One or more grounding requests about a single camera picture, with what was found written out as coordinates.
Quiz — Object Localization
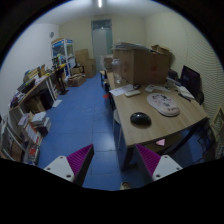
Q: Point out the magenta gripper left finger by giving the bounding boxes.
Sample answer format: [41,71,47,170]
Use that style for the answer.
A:
[44,144,94,186]

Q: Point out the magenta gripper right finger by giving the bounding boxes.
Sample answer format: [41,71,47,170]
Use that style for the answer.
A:
[135,144,182,181]

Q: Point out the black computer mouse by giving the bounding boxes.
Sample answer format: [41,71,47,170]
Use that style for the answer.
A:
[130,112,151,126]

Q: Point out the white patterned mouse pad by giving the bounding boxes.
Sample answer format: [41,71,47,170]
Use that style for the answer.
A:
[147,93,180,117]

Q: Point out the pink sticker under desk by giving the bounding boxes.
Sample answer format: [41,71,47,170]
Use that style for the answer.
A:
[156,139,165,146]

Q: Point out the wooden office desk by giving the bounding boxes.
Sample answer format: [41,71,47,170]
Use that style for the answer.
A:
[105,71,210,172]

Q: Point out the pile of books on floor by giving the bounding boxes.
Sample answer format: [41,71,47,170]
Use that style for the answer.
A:
[18,112,51,146]

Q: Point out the white remote control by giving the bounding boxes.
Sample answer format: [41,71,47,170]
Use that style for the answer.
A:
[125,90,141,97]

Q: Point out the white calculator device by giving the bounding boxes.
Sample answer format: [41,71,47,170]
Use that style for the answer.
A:
[145,84,155,93]

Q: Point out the wooden shelf desk left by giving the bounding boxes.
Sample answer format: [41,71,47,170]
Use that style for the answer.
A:
[9,64,65,132]

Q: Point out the white paper sheet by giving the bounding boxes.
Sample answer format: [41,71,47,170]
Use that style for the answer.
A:
[109,84,134,96]

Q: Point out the cardboard box on floor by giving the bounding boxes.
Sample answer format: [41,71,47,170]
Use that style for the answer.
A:
[68,75,86,87]

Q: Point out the black computer monitor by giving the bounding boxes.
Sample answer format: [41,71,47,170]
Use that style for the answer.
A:
[180,66,200,97]

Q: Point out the large cardboard box on desk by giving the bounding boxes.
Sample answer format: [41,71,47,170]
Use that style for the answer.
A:
[113,50,169,85]

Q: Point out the stacked cardboard boxes by door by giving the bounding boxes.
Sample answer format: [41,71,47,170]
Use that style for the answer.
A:
[75,49,96,78]

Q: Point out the clear glass jar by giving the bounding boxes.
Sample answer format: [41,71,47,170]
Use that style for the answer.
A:
[112,59,122,83]

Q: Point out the blue white display cabinet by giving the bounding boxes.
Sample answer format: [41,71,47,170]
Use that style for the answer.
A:
[51,38,76,76]

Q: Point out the grey door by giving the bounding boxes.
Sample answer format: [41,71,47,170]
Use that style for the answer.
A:
[92,19,112,71]

